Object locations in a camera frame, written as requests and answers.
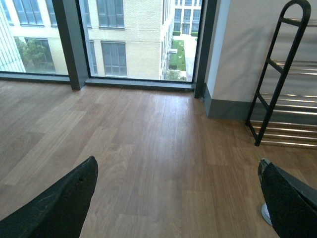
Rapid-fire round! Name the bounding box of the light blue slipper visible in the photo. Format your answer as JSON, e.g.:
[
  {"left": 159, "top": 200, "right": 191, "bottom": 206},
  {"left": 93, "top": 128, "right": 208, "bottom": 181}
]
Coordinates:
[{"left": 261, "top": 203, "right": 272, "bottom": 226}]

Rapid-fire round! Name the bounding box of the black metal shoe rack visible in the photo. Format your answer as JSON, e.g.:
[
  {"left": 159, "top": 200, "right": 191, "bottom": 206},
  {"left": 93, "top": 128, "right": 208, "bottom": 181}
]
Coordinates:
[{"left": 245, "top": 0, "right": 317, "bottom": 148}]

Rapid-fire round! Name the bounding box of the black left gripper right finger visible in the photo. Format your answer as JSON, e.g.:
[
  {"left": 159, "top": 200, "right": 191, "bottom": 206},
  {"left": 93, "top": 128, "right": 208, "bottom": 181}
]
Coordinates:
[{"left": 258, "top": 158, "right": 317, "bottom": 238}]

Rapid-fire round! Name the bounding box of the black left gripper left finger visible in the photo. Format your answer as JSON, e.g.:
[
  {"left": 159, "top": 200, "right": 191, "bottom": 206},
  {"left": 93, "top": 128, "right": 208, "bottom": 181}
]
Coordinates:
[{"left": 0, "top": 156, "right": 98, "bottom": 238}]

